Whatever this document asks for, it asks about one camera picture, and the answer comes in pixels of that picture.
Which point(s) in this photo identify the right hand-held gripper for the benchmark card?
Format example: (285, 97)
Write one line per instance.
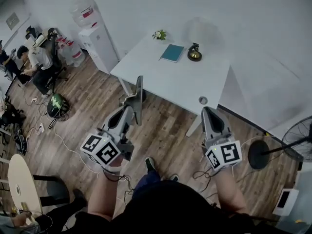
(219, 142)

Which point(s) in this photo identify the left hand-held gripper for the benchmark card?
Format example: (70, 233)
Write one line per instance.
(107, 152)

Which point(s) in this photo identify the grey panel object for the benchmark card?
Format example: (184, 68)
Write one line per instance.
(139, 101)

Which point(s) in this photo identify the person's right forearm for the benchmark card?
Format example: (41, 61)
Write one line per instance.
(230, 194)

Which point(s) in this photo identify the person's left forearm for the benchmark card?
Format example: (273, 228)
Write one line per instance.
(103, 194)

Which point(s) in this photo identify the white table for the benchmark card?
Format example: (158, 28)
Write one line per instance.
(170, 79)

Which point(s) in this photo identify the black standing fan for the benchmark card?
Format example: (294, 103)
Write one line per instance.
(258, 155)

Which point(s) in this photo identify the teal book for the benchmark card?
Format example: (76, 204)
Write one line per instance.
(172, 53)

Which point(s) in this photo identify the person's dark shoe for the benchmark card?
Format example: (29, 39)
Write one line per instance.
(150, 164)
(174, 178)

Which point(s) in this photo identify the white water dispenser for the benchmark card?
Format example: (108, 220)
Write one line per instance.
(98, 50)

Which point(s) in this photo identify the small potted plant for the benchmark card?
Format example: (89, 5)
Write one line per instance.
(159, 34)

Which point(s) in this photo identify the brass base table lamp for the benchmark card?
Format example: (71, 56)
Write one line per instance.
(194, 55)

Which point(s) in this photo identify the clear water jug red label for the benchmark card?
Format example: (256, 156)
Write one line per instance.
(62, 43)
(75, 54)
(84, 12)

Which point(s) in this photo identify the green helmet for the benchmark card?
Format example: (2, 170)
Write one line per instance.
(56, 105)

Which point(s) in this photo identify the person's black shirt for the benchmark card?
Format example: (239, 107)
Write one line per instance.
(175, 211)

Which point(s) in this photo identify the person's blue trouser leg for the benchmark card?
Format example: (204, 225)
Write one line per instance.
(146, 181)

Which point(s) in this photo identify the white screen device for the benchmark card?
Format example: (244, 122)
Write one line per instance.
(285, 201)

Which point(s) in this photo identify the black office chair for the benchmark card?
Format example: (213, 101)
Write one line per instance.
(55, 55)

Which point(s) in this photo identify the white power strip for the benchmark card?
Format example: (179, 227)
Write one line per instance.
(34, 100)
(40, 128)

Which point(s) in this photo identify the black bag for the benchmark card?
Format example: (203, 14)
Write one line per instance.
(20, 141)

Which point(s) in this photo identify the round beige side table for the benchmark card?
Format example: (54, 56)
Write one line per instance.
(22, 184)

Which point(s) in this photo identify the grey wall sign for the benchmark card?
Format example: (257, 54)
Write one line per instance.
(12, 21)

